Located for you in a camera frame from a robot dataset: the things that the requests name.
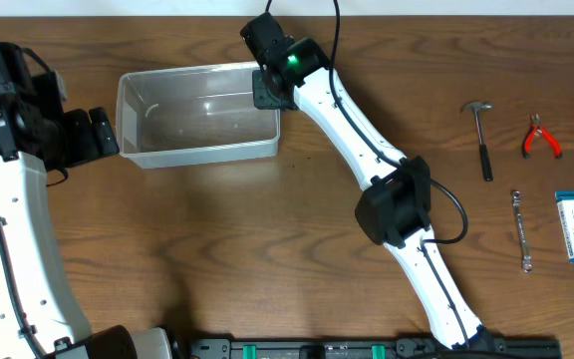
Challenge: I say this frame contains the small steel hammer black grip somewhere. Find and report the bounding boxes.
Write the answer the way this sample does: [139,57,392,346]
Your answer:
[460,101,494,182]

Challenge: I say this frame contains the clear plastic container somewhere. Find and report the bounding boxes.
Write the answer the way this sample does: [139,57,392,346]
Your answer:
[116,62,280,169]

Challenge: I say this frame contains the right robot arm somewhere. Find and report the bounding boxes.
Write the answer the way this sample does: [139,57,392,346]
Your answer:
[240,12,493,352]

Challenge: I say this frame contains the red handled pliers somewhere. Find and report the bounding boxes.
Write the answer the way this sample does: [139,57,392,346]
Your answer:
[521,114,563,159]

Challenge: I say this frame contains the silver ring wrench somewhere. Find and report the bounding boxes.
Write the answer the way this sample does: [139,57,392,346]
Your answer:
[511,190,533,273]

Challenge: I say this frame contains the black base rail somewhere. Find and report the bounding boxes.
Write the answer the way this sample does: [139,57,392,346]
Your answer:
[187,338,562,359]

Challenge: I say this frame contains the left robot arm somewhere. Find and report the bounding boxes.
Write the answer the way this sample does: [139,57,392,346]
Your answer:
[0,42,175,359]

